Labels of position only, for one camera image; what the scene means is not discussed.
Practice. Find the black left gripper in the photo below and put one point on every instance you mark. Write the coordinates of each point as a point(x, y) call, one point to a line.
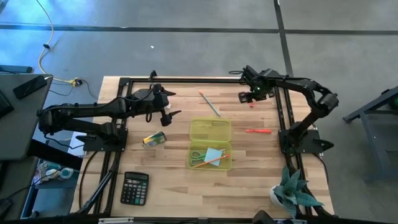
point(149, 101)

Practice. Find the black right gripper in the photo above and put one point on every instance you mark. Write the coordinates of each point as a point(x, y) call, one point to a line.
point(264, 90)

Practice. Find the red-orange marker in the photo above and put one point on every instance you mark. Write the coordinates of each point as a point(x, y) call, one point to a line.
point(258, 131)

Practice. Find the grey pencil with pink eraser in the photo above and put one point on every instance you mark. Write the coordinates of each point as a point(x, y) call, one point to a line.
point(210, 103)

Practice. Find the yellow-green translucent pencil case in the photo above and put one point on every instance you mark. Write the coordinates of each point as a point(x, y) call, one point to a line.
point(211, 130)

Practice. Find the blue sticky note pad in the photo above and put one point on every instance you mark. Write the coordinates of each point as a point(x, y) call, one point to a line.
point(213, 154)

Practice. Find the orange pencil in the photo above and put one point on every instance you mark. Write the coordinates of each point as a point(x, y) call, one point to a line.
point(211, 161)

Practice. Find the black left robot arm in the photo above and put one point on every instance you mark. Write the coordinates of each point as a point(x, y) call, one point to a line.
point(93, 109)

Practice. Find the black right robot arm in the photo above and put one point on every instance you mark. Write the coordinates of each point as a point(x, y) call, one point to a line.
point(311, 85)

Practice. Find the black desk calculator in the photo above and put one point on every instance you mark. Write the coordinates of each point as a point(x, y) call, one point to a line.
point(134, 188)

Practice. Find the white paper sheet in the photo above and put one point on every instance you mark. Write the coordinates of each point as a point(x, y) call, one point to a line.
point(76, 143)

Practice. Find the potted plant in white pot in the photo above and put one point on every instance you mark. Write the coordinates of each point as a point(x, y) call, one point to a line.
point(290, 189)

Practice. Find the clutter of tape rolls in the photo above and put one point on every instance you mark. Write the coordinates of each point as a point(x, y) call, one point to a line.
point(56, 172)

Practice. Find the grey metal cart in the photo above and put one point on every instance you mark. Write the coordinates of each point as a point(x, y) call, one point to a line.
point(373, 130)

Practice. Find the black smartphone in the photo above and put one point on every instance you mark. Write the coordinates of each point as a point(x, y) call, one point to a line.
point(30, 87)

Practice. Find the grey side table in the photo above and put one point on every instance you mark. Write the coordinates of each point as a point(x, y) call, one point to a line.
point(18, 130)

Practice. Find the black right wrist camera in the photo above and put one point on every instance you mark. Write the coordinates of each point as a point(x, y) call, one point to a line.
point(258, 89)

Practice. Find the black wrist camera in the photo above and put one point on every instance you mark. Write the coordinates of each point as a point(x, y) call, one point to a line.
point(258, 89)
point(157, 88)

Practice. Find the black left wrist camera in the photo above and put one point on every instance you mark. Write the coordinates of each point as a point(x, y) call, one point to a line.
point(157, 88)

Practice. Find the black aluminium table frame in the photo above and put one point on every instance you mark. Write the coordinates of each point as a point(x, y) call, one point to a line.
point(202, 80)

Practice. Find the white metal bracket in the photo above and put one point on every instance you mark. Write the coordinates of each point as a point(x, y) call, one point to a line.
point(115, 220)

